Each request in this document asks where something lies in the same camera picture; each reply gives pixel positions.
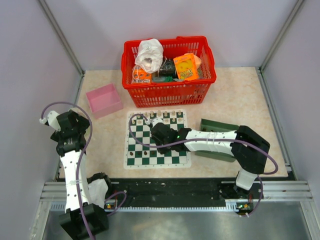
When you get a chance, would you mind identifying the pink plastic box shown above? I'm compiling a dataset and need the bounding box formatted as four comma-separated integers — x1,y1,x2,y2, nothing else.
86,83,124,119

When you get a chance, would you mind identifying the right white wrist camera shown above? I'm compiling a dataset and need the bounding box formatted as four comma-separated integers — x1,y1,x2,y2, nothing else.
146,117,164,128

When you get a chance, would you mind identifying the red plastic shopping basket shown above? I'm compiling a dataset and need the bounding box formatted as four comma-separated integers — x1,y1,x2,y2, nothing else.
121,35,217,108

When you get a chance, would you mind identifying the green white chess board mat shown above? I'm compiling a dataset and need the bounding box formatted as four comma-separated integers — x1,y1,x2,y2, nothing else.
123,109,192,170

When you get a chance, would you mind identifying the green tray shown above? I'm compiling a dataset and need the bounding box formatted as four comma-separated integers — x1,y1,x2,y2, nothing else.
195,118,239,163

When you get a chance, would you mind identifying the orange snack box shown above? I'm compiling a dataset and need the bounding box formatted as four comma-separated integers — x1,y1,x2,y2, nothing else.
173,53,202,81

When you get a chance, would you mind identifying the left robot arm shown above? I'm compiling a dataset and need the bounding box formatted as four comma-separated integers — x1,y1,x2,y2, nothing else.
47,110,112,240

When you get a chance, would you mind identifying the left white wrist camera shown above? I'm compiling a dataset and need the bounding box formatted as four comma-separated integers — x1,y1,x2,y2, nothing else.
39,110,59,126

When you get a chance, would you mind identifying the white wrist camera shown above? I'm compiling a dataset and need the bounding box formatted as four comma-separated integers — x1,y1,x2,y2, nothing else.
146,117,164,128
39,110,59,126

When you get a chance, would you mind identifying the small orange patterned box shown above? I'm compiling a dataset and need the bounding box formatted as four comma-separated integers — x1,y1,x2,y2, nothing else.
131,65,152,84

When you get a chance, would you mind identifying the white crumpled plastic bag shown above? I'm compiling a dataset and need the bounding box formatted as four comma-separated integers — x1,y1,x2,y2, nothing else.
134,38,164,74

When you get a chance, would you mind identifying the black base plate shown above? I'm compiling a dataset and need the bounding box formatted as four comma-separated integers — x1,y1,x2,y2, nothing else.
102,177,261,208

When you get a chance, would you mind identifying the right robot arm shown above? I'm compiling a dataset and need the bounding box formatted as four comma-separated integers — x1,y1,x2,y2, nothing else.
149,122,270,191

